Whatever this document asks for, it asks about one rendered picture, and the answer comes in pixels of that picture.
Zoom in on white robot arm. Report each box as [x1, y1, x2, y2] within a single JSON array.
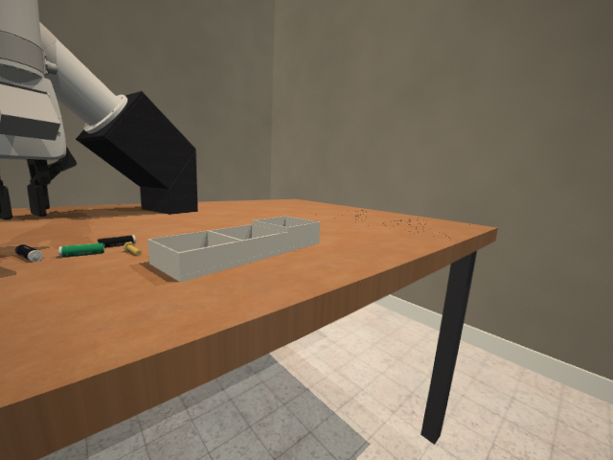
[[0, 0, 127, 141]]

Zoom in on black battery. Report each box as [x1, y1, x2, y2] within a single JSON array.
[[98, 235, 136, 248], [15, 244, 43, 262]]

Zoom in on green aa battery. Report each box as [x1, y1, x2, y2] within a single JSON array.
[[58, 243, 104, 257]]

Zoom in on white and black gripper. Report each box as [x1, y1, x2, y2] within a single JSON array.
[[0, 58, 77, 220]]

